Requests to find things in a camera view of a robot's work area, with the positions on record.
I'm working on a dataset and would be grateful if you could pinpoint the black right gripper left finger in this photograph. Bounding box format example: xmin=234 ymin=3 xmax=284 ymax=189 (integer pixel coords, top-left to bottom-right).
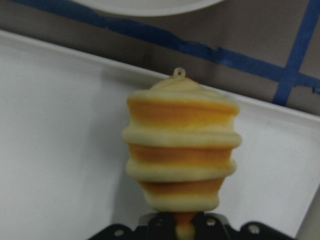
xmin=90 ymin=212 xmax=177 ymax=240

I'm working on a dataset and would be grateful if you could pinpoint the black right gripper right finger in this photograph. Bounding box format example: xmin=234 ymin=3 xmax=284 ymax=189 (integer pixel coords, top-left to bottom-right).
xmin=192 ymin=212 xmax=293 ymax=240

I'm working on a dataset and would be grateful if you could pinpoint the white shallow plate with lemon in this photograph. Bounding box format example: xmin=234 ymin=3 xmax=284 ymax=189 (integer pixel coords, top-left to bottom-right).
xmin=74 ymin=0 xmax=222 ymax=17

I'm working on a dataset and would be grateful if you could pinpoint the white rectangular tray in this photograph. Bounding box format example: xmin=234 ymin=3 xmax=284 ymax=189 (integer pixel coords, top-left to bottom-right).
xmin=0 ymin=31 xmax=320 ymax=240

